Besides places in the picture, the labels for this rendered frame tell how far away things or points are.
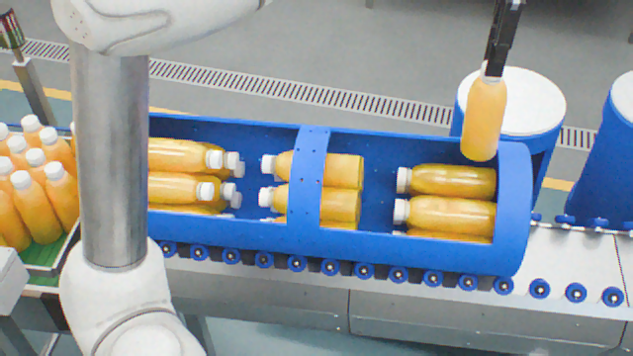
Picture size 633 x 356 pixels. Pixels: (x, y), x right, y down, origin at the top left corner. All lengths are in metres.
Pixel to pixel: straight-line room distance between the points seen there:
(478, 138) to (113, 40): 0.77
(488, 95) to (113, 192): 0.65
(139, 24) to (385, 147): 0.92
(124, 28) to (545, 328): 1.17
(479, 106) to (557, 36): 2.82
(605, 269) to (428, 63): 2.22
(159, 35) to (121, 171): 0.32
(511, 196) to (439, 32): 2.66
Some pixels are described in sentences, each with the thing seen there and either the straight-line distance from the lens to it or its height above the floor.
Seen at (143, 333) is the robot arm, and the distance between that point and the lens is 0.99.
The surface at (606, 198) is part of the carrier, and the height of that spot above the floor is 0.76.
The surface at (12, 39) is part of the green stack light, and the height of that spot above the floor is 1.19.
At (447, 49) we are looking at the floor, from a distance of 3.75.
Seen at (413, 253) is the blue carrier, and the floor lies 1.09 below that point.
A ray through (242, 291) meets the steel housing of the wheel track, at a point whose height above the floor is 0.87.
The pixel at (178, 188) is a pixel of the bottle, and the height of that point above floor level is 1.14.
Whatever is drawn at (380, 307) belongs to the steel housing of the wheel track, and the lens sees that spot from 1.51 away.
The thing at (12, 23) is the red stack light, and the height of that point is 1.23.
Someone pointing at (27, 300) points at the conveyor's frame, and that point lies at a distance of 1.66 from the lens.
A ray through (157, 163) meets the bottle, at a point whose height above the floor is 1.16.
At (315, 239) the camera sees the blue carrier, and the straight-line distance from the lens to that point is 1.32.
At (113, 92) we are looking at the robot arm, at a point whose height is 1.62.
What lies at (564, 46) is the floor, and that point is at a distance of 3.92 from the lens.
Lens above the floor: 2.14
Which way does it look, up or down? 47 degrees down
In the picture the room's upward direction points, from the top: 2 degrees counter-clockwise
